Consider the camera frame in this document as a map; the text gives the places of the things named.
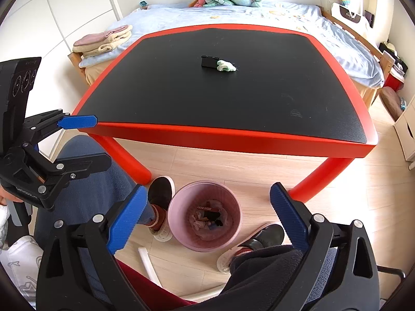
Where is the white wardrobe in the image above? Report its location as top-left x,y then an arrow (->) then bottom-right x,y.
0,0 -> 124,159

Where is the person's left leg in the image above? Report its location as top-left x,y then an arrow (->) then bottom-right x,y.
34,135 -> 158,303

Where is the white tote bag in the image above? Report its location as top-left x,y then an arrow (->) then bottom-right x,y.
331,3 -> 370,30

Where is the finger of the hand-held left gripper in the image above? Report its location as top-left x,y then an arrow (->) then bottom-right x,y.
22,109 -> 98,147
36,152 -> 112,189

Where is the red table with black top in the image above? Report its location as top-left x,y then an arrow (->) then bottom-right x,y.
71,24 -> 379,200

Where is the pink plastic waste bin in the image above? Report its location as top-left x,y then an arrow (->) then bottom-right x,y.
168,180 -> 243,252

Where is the black bag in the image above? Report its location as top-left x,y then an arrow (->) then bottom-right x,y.
379,41 -> 406,72

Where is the wooden bed frame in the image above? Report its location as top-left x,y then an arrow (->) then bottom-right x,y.
67,5 -> 395,106

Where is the red storage box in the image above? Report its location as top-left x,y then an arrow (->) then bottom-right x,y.
384,70 -> 403,94

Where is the person's right slipper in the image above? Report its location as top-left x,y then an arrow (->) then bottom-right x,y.
217,223 -> 285,274

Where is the person's slipper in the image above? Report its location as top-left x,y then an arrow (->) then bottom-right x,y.
217,223 -> 285,274
147,176 -> 176,242

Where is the person's left slipper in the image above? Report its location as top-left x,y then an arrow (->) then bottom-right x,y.
147,176 -> 176,242

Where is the red seat cushion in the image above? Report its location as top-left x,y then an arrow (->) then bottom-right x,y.
116,258 -> 198,311

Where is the folded pink cloth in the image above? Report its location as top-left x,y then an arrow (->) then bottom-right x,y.
74,25 -> 130,46

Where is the pink crumpled paper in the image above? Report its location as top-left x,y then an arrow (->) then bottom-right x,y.
191,212 -> 208,232

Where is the person's leg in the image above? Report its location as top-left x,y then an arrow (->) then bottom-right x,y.
227,240 -> 325,311
34,135 -> 158,303

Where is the white patterned garment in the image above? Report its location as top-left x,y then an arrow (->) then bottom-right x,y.
6,236 -> 44,308

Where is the black chair leg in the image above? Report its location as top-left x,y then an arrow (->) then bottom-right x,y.
376,265 -> 406,281

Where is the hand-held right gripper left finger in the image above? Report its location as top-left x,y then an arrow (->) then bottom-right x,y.
36,184 -> 150,311

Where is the green crumpled paper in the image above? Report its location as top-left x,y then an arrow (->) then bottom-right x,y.
217,59 -> 238,72

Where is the white drawer cabinet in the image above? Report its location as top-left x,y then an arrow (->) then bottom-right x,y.
393,99 -> 415,171

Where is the light blue printed duvet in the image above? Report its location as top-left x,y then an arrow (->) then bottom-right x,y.
79,1 -> 385,88

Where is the person's right leg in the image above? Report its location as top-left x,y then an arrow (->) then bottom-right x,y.
227,240 -> 325,311

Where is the brown floor cushion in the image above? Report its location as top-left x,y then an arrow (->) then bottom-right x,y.
379,87 -> 405,121

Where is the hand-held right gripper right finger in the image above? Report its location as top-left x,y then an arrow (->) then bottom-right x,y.
270,182 -> 381,311

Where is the folded cream blanket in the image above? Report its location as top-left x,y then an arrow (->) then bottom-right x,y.
73,26 -> 133,59

